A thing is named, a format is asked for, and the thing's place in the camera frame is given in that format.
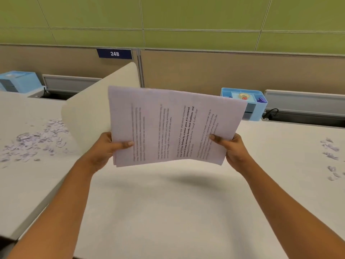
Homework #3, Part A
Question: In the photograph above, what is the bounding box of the white side divider panel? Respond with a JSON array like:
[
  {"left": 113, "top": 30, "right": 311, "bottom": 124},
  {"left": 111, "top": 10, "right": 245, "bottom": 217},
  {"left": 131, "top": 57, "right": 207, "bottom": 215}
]
[{"left": 61, "top": 62, "right": 141, "bottom": 157}]

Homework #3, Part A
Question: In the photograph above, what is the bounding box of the grey partition post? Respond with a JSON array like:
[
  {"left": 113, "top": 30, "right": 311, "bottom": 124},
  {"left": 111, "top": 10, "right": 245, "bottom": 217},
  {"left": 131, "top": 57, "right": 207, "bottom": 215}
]
[{"left": 136, "top": 49, "right": 145, "bottom": 88}]

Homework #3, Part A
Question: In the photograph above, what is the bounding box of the person's right hand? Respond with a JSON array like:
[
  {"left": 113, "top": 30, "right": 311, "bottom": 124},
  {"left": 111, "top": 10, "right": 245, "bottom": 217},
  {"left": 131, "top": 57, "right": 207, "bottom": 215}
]
[{"left": 209, "top": 133, "right": 253, "bottom": 174}]

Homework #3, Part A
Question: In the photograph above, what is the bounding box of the grey cable tray lid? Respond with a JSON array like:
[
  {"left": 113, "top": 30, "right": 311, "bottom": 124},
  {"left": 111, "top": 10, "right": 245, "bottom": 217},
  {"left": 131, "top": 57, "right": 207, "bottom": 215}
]
[{"left": 263, "top": 90, "right": 345, "bottom": 128}]

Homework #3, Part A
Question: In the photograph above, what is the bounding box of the left desk cable tray lid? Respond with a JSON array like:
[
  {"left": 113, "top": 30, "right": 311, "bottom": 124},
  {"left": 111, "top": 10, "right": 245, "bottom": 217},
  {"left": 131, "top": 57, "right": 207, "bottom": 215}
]
[{"left": 28, "top": 74, "right": 102, "bottom": 101}]

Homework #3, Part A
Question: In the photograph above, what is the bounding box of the heap of paper scraps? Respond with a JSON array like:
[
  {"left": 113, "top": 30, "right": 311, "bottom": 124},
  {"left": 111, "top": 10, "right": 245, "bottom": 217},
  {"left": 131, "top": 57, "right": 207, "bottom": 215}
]
[
  {"left": 0, "top": 119, "right": 73, "bottom": 169},
  {"left": 320, "top": 137, "right": 345, "bottom": 182}
]

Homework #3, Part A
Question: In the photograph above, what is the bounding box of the black cable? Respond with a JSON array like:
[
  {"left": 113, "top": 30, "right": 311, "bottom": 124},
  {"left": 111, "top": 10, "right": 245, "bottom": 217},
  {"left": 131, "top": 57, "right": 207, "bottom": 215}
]
[{"left": 263, "top": 108, "right": 280, "bottom": 121}]

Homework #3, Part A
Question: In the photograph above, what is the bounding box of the blue number sign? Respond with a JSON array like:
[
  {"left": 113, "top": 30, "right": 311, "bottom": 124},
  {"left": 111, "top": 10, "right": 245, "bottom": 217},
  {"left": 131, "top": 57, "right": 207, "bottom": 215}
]
[{"left": 96, "top": 48, "right": 133, "bottom": 59}]

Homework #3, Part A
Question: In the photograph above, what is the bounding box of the gathered printed sheet bundle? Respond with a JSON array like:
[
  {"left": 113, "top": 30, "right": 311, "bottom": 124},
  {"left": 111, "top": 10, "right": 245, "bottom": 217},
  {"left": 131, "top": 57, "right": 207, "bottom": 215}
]
[{"left": 107, "top": 85, "right": 248, "bottom": 168}]

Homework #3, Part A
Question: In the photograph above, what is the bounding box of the person's right forearm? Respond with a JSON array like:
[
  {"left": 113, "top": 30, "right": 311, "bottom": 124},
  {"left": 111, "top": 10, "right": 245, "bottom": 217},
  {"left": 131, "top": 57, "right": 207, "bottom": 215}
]
[{"left": 238, "top": 159, "right": 345, "bottom": 259}]

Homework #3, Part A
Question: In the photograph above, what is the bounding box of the person's left hand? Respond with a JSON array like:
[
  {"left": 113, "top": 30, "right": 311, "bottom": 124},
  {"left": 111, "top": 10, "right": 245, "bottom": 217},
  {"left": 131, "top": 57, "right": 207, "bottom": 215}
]
[{"left": 88, "top": 131, "right": 135, "bottom": 173}]

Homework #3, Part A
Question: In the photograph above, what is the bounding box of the person's left forearm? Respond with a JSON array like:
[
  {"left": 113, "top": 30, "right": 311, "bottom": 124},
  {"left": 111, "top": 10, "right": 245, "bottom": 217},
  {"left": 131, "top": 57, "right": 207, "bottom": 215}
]
[{"left": 5, "top": 159, "right": 114, "bottom": 259}]

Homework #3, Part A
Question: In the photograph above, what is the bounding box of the beige partition panel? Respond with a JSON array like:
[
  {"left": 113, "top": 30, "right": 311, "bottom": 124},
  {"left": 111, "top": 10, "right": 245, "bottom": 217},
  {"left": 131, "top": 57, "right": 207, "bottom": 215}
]
[
  {"left": 0, "top": 45, "right": 139, "bottom": 78},
  {"left": 140, "top": 50, "right": 345, "bottom": 95}
]

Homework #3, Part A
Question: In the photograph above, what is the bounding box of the white desk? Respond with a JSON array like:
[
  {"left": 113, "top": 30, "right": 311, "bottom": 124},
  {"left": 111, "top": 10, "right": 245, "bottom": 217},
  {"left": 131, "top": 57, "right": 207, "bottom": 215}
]
[
  {"left": 71, "top": 115, "right": 345, "bottom": 259},
  {"left": 0, "top": 91, "right": 81, "bottom": 240}
]

